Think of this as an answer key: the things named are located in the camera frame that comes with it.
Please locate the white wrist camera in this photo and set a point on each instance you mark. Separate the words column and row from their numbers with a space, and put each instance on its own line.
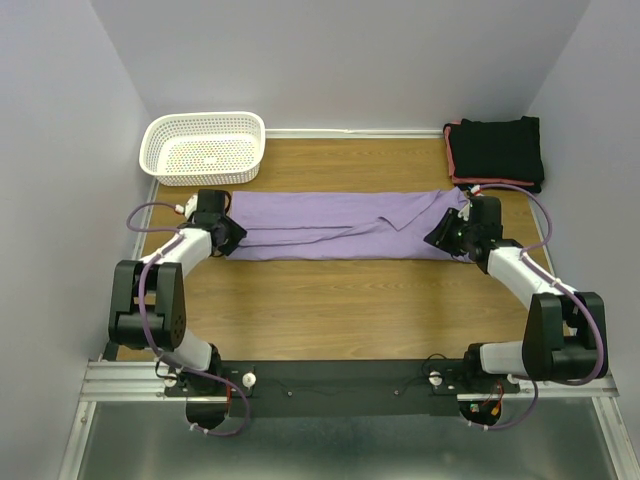
column 472, row 190
column 188, row 208

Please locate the black folded t-shirt top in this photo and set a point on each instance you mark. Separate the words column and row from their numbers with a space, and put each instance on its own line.
column 507, row 149

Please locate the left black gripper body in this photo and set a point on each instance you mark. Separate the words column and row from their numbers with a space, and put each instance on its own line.
column 233, row 235

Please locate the black folded t-shirt bottom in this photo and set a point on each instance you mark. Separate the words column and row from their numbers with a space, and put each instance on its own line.
column 534, row 188

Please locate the red folded t-shirt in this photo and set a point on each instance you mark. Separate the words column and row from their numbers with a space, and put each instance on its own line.
column 473, row 180

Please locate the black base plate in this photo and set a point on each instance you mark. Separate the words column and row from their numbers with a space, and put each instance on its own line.
column 435, row 386

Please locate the black folded t-shirt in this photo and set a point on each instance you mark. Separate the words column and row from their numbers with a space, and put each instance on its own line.
column 507, row 149
column 534, row 188

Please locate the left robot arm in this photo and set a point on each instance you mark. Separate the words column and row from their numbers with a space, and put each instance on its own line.
column 148, row 302

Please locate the white perforated plastic basket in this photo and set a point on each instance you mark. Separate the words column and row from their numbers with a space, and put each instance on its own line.
column 203, row 148

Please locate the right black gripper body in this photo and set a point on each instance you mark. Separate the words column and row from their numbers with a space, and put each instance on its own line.
column 454, row 233

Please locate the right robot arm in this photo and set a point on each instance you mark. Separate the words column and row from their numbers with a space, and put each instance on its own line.
column 565, row 333

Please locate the purple t-shirt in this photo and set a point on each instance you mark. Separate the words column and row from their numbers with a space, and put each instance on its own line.
column 341, row 226

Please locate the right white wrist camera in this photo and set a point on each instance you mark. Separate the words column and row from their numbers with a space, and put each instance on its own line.
column 472, row 190

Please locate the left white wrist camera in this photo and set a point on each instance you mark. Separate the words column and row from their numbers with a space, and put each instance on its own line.
column 188, row 208

